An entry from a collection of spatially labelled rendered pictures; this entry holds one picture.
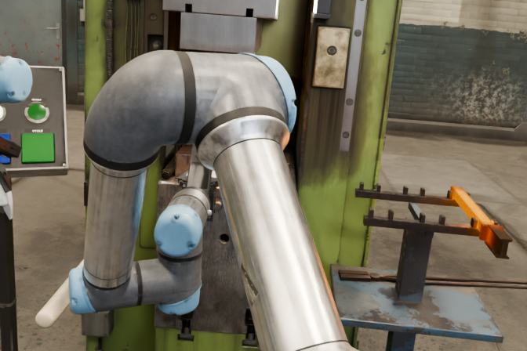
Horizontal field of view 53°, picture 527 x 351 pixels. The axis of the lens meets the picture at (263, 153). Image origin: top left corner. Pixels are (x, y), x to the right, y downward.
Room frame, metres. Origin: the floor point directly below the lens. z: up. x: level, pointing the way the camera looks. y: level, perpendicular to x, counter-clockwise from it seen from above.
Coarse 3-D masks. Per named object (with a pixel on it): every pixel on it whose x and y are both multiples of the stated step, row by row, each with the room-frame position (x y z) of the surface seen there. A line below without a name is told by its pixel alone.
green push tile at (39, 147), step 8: (24, 136) 1.26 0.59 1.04; (32, 136) 1.27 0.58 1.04; (40, 136) 1.28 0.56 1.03; (48, 136) 1.28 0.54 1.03; (24, 144) 1.25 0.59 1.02; (32, 144) 1.26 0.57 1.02; (40, 144) 1.27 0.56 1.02; (48, 144) 1.27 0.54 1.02; (24, 152) 1.24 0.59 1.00; (32, 152) 1.25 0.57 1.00; (40, 152) 1.26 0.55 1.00; (48, 152) 1.26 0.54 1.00; (24, 160) 1.23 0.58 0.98; (32, 160) 1.24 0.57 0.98; (40, 160) 1.25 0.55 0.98; (48, 160) 1.26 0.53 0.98
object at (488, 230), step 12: (456, 192) 1.36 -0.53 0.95; (468, 204) 1.26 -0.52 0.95; (468, 216) 1.23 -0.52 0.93; (480, 216) 1.18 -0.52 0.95; (480, 228) 1.14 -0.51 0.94; (492, 228) 1.07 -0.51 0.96; (492, 240) 1.07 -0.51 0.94; (504, 240) 1.02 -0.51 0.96; (492, 252) 1.04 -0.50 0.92; (504, 252) 1.02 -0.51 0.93
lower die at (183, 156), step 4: (188, 144) 1.54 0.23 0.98; (192, 144) 1.54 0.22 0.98; (180, 148) 1.48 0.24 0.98; (184, 148) 1.49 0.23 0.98; (188, 148) 1.49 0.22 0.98; (180, 152) 1.44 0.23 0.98; (184, 152) 1.44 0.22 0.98; (188, 152) 1.45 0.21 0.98; (176, 156) 1.42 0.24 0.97; (180, 156) 1.42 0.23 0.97; (184, 156) 1.42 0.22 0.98; (188, 156) 1.42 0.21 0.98; (176, 160) 1.42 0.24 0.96; (180, 160) 1.42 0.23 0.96; (184, 160) 1.42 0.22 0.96; (188, 160) 1.42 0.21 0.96; (176, 164) 1.42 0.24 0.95; (180, 164) 1.42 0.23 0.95; (184, 164) 1.42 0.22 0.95; (188, 164) 1.42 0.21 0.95; (176, 168) 1.42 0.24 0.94; (180, 168) 1.42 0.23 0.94; (184, 168) 1.42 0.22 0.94; (176, 172) 1.42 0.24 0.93; (180, 172) 1.42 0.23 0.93
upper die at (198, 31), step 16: (192, 16) 1.42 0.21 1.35; (208, 16) 1.42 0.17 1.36; (224, 16) 1.42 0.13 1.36; (240, 16) 1.42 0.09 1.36; (192, 32) 1.42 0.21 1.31; (208, 32) 1.42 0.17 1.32; (224, 32) 1.42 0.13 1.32; (240, 32) 1.42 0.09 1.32; (256, 32) 1.47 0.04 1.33; (192, 48) 1.42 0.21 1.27; (208, 48) 1.42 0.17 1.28; (224, 48) 1.42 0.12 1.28; (240, 48) 1.42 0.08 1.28; (256, 48) 1.53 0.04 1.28
